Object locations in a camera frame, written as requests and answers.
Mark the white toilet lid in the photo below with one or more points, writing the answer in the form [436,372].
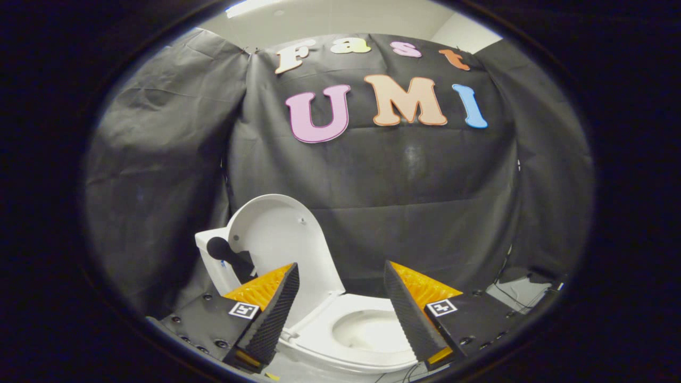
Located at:
[282,234]

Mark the black backdrop cloth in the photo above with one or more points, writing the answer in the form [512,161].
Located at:
[399,186]

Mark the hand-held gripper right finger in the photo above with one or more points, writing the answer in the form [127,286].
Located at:
[407,314]

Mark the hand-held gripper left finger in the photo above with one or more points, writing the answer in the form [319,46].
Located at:
[276,314]

